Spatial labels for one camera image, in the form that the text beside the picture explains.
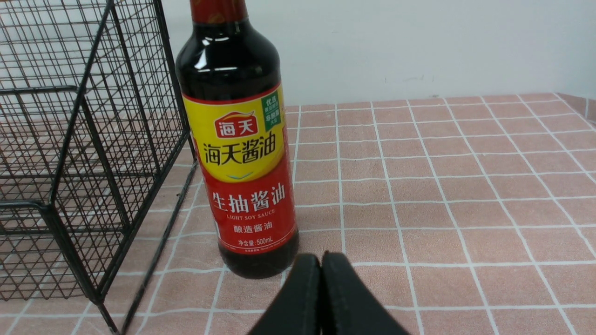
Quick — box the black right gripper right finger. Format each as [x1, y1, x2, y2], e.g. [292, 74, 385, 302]
[321, 252, 409, 335]

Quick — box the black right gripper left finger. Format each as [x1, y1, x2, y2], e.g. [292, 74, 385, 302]
[249, 253, 321, 335]

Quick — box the black wire mesh rack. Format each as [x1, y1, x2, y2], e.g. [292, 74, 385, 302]
[0, 0, 190, 335]

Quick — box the light soy sauce bottle red label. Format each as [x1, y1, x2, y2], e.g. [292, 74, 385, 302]
[176, 0, 299, 279]

